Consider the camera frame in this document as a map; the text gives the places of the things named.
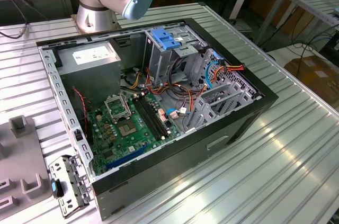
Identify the black RAM slot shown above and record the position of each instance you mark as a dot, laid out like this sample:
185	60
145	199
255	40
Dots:
158	118
154	118
150	118
146	118

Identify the green motherboard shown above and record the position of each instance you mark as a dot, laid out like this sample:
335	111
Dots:
119	152

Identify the blue expansion slot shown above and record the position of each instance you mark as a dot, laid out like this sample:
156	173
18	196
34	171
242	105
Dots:
127	158

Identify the silver disk bay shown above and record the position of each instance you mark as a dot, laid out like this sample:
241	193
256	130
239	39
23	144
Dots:
209	112

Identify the blue plastic drive latch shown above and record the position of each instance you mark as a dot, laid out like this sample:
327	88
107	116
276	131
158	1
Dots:
165	40

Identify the flat brown cardboard box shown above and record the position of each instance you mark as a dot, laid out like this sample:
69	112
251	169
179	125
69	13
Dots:
312	73

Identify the CPU socket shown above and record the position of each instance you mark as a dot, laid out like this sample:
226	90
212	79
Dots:
127	128

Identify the silver drive cage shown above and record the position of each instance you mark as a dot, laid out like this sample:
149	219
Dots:
159	62

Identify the grey parts rack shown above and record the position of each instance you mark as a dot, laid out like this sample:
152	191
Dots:
23	155

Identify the silver card retention bracket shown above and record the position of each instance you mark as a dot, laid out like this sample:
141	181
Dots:
69	181

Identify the black open PC case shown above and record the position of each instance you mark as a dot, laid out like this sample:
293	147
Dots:
172	171

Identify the black latch blue button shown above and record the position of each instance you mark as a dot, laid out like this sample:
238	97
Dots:
57	188

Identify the grey power supply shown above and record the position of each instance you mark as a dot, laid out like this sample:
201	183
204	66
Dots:
90	81

